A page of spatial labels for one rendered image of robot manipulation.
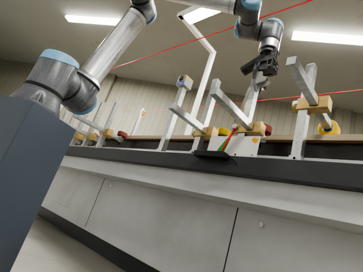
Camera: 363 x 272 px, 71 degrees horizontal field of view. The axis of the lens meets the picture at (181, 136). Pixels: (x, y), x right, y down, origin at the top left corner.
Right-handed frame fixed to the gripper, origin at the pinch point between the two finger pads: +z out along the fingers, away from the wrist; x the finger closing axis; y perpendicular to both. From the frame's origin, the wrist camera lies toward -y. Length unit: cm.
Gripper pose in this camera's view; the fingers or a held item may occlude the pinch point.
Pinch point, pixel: (254, 89)
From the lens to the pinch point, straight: 119.0
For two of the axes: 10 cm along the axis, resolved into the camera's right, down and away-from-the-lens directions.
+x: 6.3, 4.3, 6.5
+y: 7.2, 0.0, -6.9
